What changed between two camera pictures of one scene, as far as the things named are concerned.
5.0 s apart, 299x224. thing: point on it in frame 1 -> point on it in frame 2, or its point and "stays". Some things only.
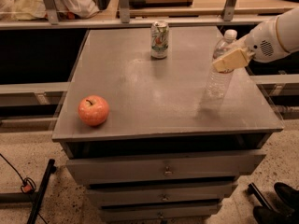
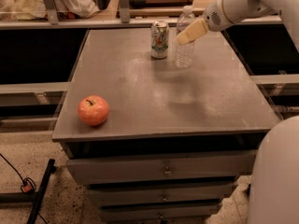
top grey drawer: [165, 167] stays
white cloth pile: [71, 1] stays
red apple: [93, 110] stays
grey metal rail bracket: [124, 5] stays
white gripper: [261, 43] -> [214, 18]
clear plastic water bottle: [219, 81] -> [185, 52]
